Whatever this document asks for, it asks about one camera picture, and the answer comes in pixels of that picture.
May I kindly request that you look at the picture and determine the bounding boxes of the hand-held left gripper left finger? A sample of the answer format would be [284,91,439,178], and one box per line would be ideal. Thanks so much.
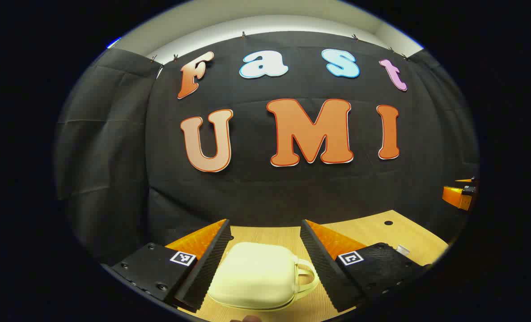
[110,219,232,313]

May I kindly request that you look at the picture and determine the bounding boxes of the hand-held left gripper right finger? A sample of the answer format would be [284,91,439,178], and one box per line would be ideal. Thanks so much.
[300,219,432,313]

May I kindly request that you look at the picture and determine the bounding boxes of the cream yellow suitcase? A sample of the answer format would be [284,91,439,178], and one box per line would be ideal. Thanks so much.
[207,242,320,311]

